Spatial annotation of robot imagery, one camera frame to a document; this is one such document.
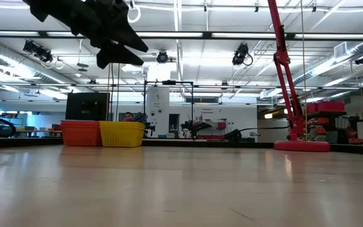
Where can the black background robot arm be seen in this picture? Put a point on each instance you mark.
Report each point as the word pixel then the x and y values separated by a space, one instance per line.
pixel 195 126

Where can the red storage bins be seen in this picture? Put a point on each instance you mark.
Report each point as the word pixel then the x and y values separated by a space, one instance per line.
pixel 326 106

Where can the black monitor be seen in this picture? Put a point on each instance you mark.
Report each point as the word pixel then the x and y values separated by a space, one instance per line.
pixel 87 105

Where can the black ceiling light rail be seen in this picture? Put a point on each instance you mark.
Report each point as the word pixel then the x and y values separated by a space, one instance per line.
pixel 206 35

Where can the orange plastic basket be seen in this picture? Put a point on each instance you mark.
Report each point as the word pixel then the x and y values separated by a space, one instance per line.
pixel 80 134

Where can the red desk lamp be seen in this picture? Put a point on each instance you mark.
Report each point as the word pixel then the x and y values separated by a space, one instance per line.
pixel 290 104

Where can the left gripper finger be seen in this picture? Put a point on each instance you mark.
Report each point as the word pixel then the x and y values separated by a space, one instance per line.
pixel 115 55
pixel 121 34

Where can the black background station frame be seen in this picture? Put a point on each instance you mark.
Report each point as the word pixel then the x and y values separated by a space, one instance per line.
pixel 144 101

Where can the black aluminium table frame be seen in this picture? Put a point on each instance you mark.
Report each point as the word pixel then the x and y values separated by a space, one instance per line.
pixel 200 143

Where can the round black ceiling camera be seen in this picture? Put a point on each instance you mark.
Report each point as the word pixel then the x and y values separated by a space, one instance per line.
pixel 162 57

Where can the black wall camera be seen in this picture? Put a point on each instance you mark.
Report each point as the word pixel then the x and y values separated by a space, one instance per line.
pixel 362 60

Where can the yellow plastic basket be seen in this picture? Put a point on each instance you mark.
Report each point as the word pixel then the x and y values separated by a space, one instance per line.
pixel 121 134

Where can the black ceiling spotlight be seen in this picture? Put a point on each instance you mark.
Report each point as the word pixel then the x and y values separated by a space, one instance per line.
pixel 38 51

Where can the shelf with orange bins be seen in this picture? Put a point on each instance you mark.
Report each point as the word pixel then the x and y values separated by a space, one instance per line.
pixel 336 129

